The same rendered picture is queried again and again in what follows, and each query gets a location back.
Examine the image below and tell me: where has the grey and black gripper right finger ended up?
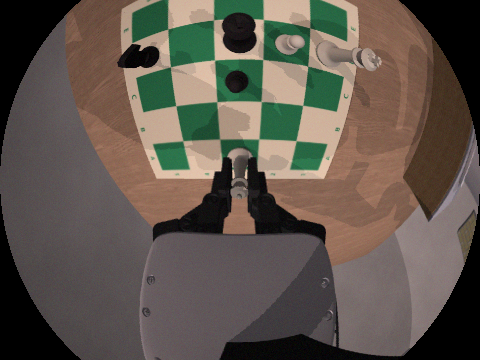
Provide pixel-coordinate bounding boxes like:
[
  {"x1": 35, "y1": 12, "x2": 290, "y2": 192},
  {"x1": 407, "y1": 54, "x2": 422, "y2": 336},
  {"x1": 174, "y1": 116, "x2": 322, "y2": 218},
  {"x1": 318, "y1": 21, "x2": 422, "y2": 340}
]
[{"x1": 247, "y1": 157, "x2": 326, "y2": 244}]

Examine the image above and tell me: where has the white pawn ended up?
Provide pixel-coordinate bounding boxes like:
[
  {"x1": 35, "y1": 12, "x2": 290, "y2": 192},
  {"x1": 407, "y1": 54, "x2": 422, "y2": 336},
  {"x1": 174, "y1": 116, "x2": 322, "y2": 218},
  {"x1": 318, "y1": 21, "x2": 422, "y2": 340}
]
[{"x1": 275, "y1": 34, "x2": 305, "y2": 55}]

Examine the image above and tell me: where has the green and cream chessboard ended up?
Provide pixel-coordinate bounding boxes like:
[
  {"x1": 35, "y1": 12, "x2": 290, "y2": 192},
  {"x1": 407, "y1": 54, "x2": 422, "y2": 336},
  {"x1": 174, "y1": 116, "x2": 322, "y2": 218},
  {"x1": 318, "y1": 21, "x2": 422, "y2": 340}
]
[{"x1": 121, "y1": 0, "x2": 359, "y2": 179}]

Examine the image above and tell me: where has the white chess piece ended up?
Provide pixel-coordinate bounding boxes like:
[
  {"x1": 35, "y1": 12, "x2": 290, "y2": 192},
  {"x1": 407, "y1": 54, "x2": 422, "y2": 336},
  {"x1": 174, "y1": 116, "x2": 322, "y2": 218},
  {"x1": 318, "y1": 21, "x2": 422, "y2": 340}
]
[
  {"x1": 316, "y1": 41, "x2": 382, "y2": 71},
  {"x1": 228, "y1": 147, "x2": 253, "y2": 200}
]

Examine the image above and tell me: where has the black knight chess piece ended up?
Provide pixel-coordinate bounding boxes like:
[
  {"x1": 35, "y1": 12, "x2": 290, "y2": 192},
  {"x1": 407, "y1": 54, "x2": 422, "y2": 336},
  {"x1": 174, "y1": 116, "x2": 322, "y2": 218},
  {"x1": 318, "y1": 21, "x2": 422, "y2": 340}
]
[{"x1": 117, "y1": 44, "x2": 159, "y2": 68}]

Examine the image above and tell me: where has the black pawn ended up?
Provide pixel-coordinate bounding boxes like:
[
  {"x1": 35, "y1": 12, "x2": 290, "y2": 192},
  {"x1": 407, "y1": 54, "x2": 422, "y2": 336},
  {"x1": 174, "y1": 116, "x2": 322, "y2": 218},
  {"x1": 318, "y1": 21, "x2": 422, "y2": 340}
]
[{"x1": 225, "y1": 71, "x2": 249, "y2": 93}]

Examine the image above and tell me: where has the black chess king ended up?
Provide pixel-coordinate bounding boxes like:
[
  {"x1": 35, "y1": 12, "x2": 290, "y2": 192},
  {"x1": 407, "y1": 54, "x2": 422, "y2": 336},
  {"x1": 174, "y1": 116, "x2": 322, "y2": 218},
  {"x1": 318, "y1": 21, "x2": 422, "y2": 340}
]
[{"x1": 222, "y1": 12, "x2": 257, "y2": 53}]

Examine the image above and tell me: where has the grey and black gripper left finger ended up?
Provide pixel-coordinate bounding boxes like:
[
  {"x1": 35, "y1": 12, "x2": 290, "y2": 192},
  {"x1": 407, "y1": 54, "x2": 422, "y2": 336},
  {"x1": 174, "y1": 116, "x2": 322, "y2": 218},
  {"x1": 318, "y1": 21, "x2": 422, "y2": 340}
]
[{"x1": 153, "y1": 157, "x2": 233, "y2": 241}]

